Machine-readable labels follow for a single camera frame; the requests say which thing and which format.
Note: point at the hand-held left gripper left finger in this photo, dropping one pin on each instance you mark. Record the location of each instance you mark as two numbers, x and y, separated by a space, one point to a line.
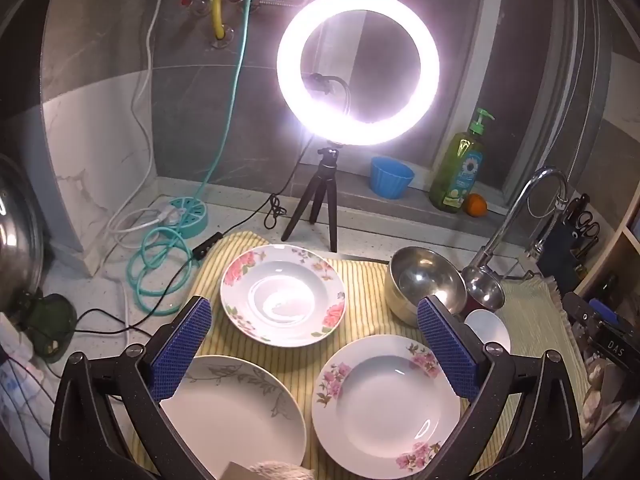
181 347

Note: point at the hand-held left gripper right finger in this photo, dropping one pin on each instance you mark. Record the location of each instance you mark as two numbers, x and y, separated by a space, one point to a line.
447 350

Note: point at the small white bowl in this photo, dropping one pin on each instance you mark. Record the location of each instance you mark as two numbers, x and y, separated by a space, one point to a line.
492 332

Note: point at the large stainless steel bowl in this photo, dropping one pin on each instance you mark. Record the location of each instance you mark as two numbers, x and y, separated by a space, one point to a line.
425 280

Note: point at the pink blossom white plate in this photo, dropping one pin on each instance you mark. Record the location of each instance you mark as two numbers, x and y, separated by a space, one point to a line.
385 410

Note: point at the grey leaf white plate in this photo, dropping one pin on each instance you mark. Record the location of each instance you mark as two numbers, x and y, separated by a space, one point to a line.
235 425

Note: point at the rose floral white plate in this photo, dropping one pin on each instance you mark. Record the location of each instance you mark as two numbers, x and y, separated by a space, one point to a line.
282 295

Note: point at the red steel-lined bowl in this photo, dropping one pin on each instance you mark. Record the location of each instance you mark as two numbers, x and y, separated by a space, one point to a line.
484 292

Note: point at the green striped fringed cloth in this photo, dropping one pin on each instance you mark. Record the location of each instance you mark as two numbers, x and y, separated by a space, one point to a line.
530 310

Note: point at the yellow striped towel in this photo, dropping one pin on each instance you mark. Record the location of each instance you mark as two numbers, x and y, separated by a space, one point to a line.
365 325

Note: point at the wooden shelf unit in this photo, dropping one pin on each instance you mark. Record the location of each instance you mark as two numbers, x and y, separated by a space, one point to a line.
620 255

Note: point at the black knife block with scissors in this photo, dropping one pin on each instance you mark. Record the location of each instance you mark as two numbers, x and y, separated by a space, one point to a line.
570 245

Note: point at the round teal power strip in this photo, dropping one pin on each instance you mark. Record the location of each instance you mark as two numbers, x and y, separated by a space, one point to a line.
187 217

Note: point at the dark green plastic object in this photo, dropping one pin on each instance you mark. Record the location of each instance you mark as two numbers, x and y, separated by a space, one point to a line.
50 325

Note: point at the chrome kitchen faucet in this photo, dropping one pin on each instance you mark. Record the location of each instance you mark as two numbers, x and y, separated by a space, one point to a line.
505 225

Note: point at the orange fruit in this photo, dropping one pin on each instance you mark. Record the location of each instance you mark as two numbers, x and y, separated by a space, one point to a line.
475 206

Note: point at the green dish soap bottle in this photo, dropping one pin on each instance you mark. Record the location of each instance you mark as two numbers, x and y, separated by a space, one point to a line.
457 175

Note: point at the blue ribbed plastic bowl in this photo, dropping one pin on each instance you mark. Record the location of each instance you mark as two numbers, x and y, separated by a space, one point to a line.
391 177

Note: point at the stainless steel pot lid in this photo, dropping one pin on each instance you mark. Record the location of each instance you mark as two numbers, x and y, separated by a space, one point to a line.
17 240

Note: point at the black gooseneck phone holder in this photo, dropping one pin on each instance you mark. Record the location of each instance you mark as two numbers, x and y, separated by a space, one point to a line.
322 87

